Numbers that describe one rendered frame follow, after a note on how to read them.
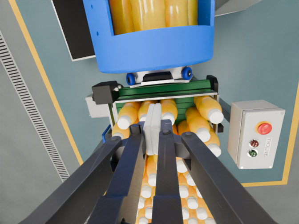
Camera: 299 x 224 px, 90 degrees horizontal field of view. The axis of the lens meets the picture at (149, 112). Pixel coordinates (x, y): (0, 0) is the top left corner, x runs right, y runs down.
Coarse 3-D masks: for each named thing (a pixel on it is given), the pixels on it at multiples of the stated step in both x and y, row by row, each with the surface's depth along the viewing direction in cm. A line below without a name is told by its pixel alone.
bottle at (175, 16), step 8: (168, 0) 31; (176, 0) 30; (184, 0) 31; (168, 8) 31; (176, 8) 31; (184, 8) 32; (168, 16) 32; (176, 16) 32; (184, 16) 32; (168, 24) 32; (176, 24) 32; (184, 24) 33
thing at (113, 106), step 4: (208, 76) 66; (212, 76) 63; (212, 80) 61; (216, 80) 60; (212, 84) 61; (216, 84) 59; (204, 88) 61; (212, 88) 62; (216, 88) 59; (212, 96) 61; (112, 104) 66; (112, 108) 67; (116, 108) 66; (116, 112) 67; (116, 116) 68; (116, 120) 69
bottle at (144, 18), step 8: (136, 0) 28; (144, 0) 27; (152, 0) 27; (160, 0) 28; (136, 8) 28; (144, 8) 28; (152, 8) 28; (160, 8) 28; (136, 16) 29; (144, 16) 28; (152, 16) 28; (160, 16) 29; (136, 24) 30; (144, 24) 29; (152, 24) 29; (160, 24) 29
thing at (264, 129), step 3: (264, 123) 41; (267, 123) 41; (261, 126) 41; (264, 126) 41; (267, 126) 41; (270, 126) 41; (258, 129) 42; (261, 129) 42; (264, 129) 41; (267, 129) 41; (270, 129) 41; (261, 132) 42; (264, 132) 42; (267, 132) 42
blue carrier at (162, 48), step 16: (96, 0) 25; (208, 0) 34; (96, 16) 27; (208, 16) 34; (96, 32) 29; (112, 32) 26; (144, 32) 24; (160, 32) 24; (176, 32) 25; (192, 32) 26; (208, 32) 28; (96, 48) 31; (112, 48) 27; (128, 48) 26; (144, 48) 25; (160, 48) 25; (176, 48) 26; (192, 48) 27; (208, 48) 29; (112, 64) 29; (128, 64) 27; (144, 64) 26; (160, 64) 26; (176, 64) 27; (192, 64) 28
